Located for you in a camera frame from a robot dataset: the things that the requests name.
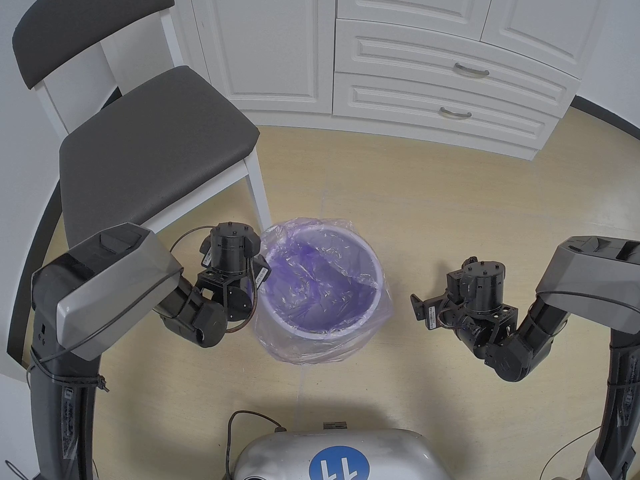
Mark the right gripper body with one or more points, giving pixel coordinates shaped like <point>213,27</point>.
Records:
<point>432,313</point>

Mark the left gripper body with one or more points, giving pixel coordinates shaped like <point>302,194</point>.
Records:
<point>261,274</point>

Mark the purple plastic bag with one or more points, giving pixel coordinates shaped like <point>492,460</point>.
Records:
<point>320,278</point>

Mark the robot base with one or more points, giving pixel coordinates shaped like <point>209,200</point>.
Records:
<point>300,453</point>

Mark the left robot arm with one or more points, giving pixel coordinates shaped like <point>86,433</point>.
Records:
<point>110,278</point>

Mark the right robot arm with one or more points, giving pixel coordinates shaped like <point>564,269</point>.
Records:
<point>585,278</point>

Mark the white trash bin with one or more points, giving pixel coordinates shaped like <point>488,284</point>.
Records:
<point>378,280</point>

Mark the white chair dark grey seat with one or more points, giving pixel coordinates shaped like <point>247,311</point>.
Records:
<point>150,143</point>

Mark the white wardrobe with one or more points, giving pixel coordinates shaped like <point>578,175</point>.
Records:
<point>280,43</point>

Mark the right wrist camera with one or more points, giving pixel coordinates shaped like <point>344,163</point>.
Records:
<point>456,284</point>

